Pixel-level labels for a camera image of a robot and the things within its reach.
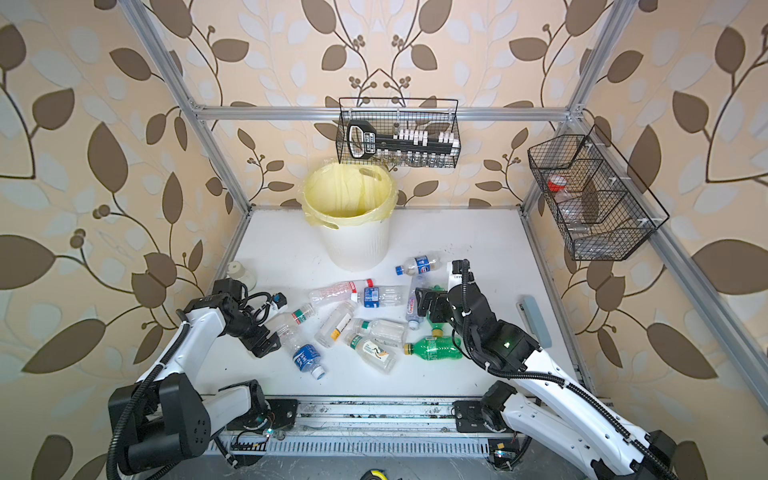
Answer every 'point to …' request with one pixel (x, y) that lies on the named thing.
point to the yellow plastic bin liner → (348, 193)
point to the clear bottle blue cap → (419, 265)
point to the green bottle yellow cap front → (435, 348)
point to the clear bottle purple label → (417, 281)
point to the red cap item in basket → (556, 183)
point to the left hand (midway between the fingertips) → (263, 331)
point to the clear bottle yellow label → (333, 322)
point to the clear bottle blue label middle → (384, 295)
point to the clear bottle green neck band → (386, 331)
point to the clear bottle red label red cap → (340, 292)
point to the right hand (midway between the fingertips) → (433, 294)
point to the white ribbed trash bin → (358, 247)
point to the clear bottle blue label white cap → (307, 358)
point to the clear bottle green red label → (286, 320)
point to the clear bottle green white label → (371, 353)
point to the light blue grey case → (534, 322)
